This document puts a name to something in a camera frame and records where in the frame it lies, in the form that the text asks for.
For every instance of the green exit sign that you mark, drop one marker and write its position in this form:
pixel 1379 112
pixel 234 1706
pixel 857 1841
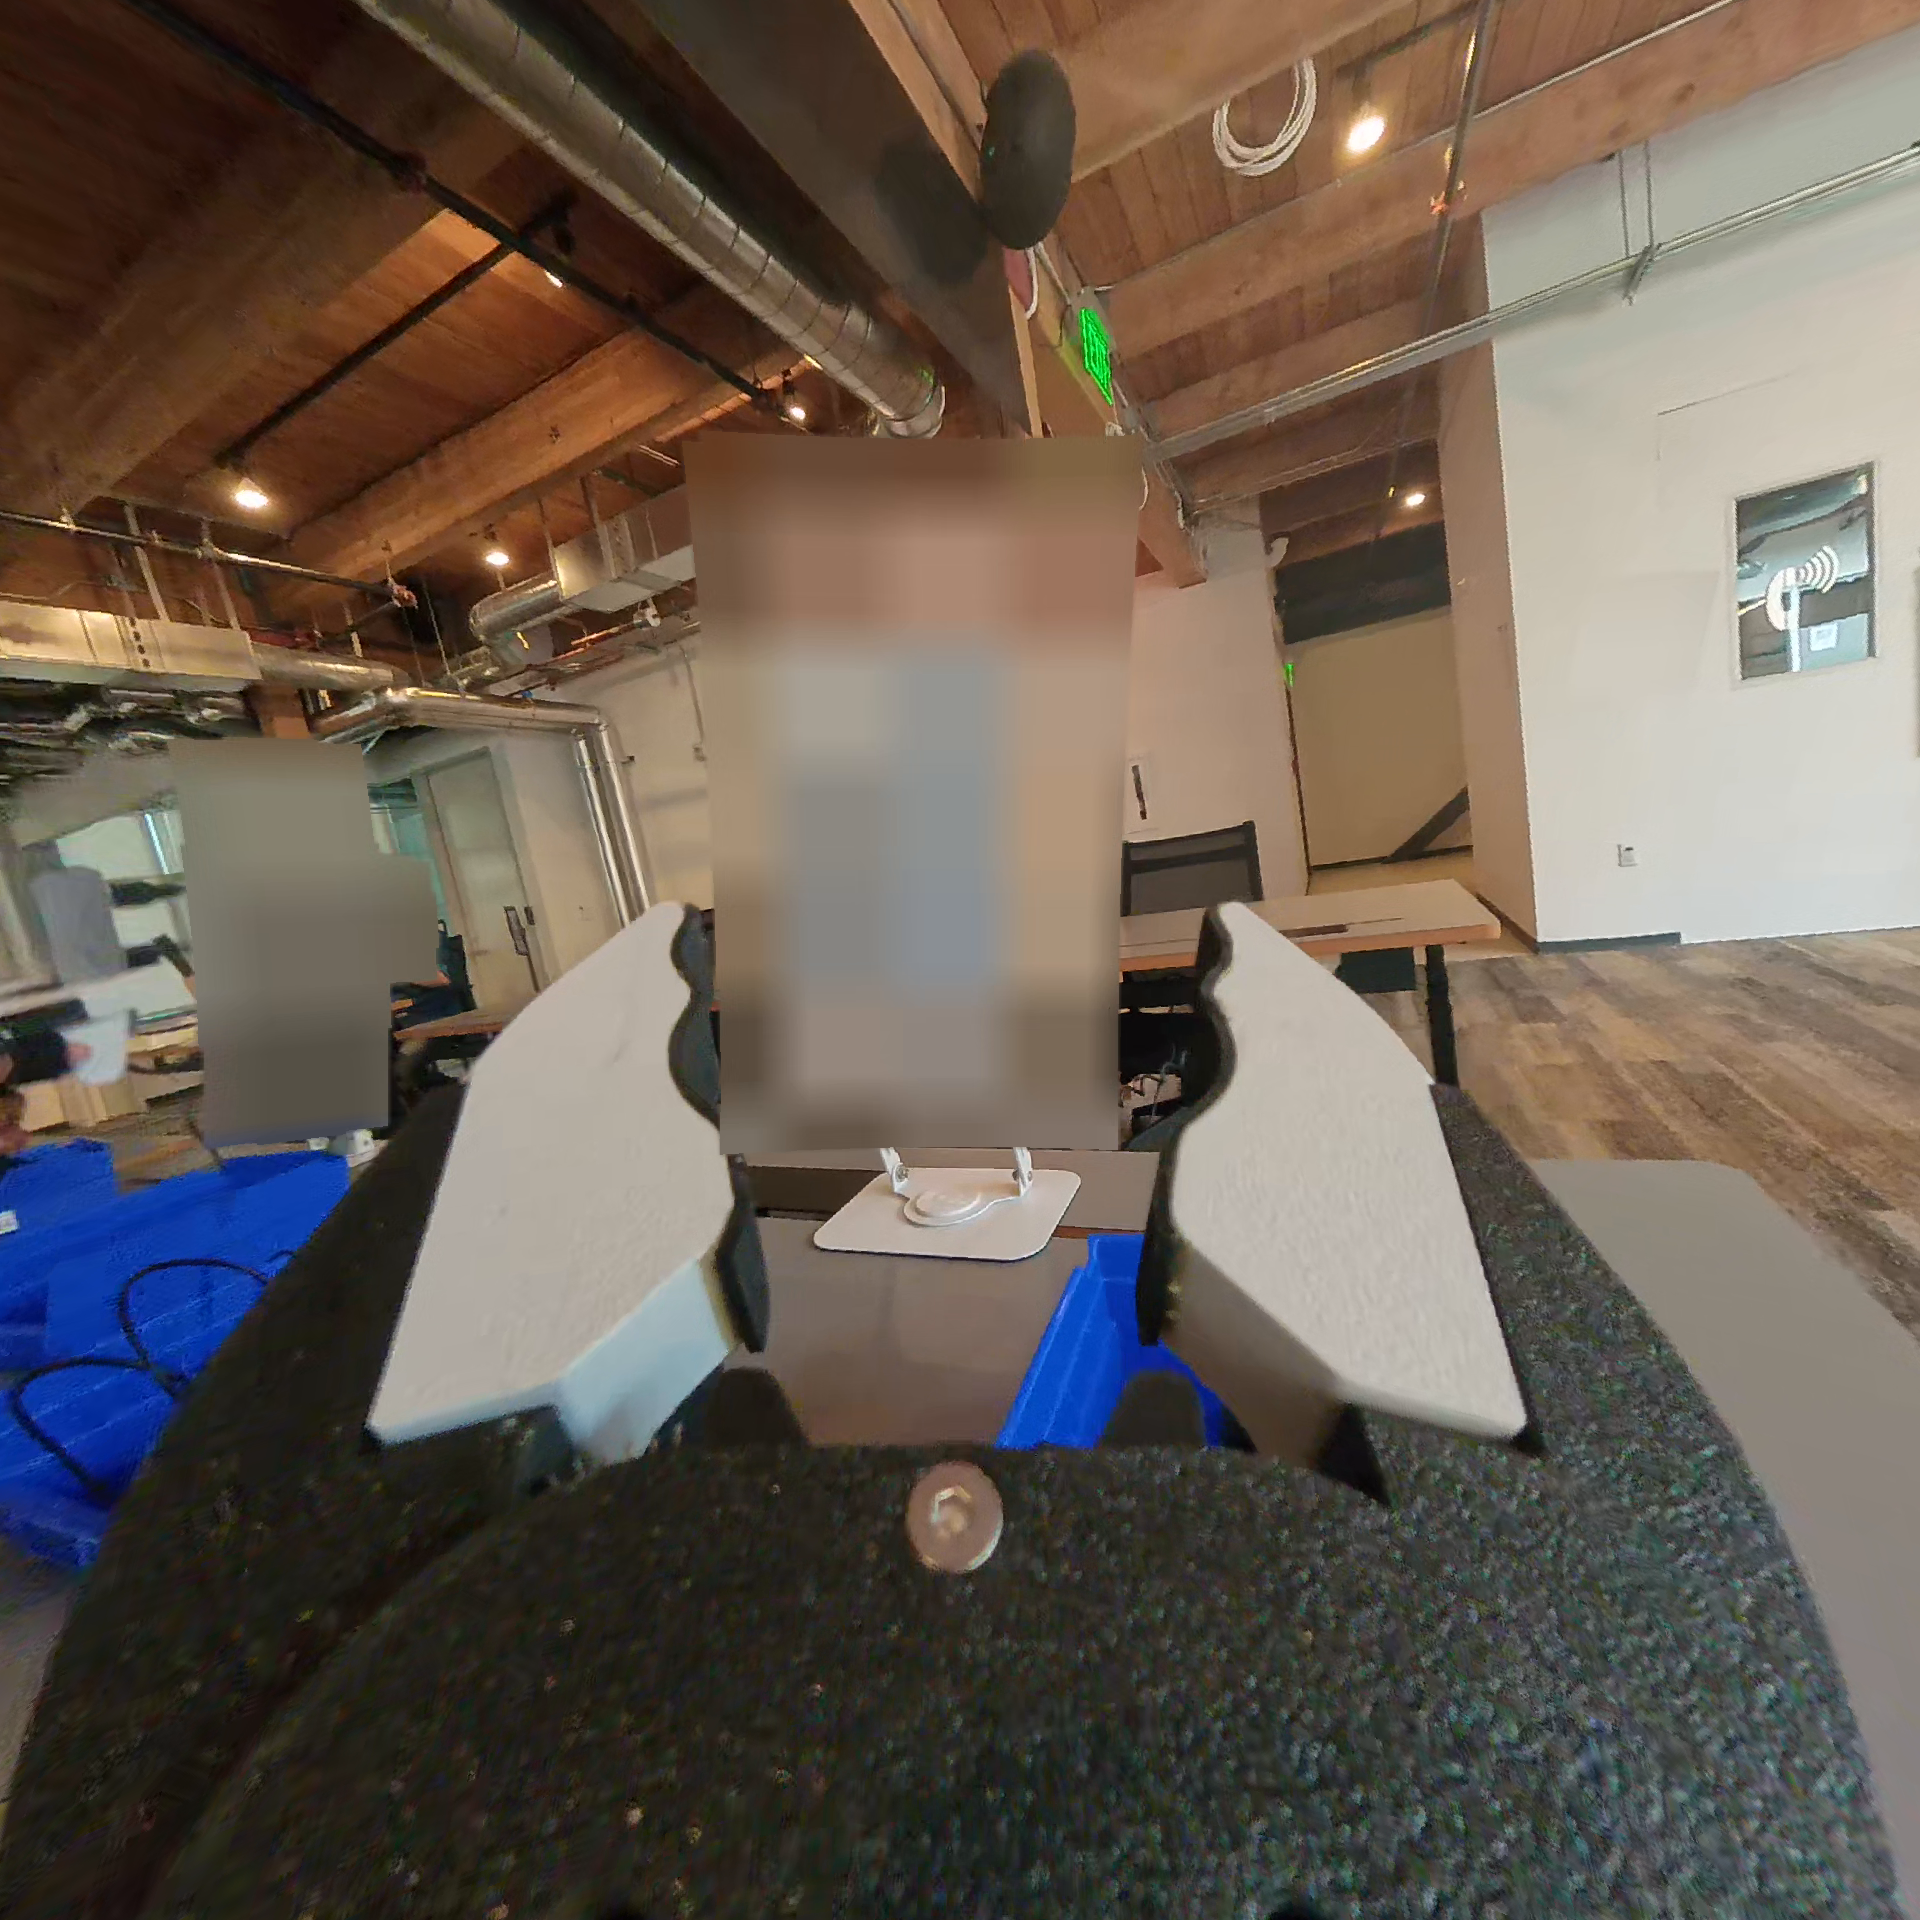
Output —
pixel 1094 352

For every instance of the blue plastic bin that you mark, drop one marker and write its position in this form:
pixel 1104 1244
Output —
pixel 254 1200
pixel 1073 1349

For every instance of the framed wall sign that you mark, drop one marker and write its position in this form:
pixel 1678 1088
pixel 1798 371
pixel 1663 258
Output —
pixel 1799 586

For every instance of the black office chair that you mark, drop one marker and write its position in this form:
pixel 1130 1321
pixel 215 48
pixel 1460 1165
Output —
pixel 1194 868

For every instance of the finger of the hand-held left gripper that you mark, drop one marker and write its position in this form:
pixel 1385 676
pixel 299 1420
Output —
pixel 102 1048

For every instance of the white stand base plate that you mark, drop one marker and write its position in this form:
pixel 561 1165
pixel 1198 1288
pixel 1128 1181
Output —
pixel 902 1232

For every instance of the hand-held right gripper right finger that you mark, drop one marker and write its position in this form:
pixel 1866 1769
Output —
pixel 1320 1184

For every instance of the silver spiral duct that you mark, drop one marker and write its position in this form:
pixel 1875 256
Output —
pixel 674 194

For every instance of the black ceiling dome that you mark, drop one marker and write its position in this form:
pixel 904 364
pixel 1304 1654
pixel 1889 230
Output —
pixel 1028 148

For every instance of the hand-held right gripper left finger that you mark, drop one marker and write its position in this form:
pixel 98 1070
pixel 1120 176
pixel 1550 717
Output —
pixel 570 1184

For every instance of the wooden top desk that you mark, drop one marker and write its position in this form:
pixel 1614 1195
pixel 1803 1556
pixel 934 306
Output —
pixel 1350 908

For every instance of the silver air duct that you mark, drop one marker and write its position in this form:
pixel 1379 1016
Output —
pixel 135 644

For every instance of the ceiling spot light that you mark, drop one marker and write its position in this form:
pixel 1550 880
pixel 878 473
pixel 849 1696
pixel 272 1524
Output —
pixel 250 494
pixel 1363 133

